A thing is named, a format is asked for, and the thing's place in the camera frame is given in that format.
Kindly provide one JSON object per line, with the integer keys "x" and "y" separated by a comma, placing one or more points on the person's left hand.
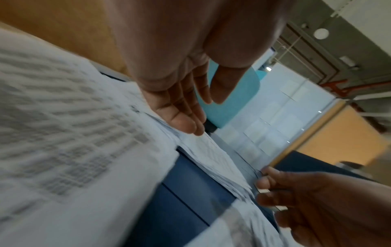
{"x": 189, "y": 33}

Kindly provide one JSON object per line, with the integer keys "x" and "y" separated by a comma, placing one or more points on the person's right hand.
{"x": 336, "y": 207}

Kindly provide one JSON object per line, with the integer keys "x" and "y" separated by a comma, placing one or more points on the teal cylindrical barrel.
{"x": 235, "y": 96}

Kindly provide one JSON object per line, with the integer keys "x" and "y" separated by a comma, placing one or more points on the white partition panel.
{"x": 287, "y": 111}

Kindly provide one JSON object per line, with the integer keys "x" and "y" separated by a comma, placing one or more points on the round ceiling lamp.
{"x": 321, "y": 33}

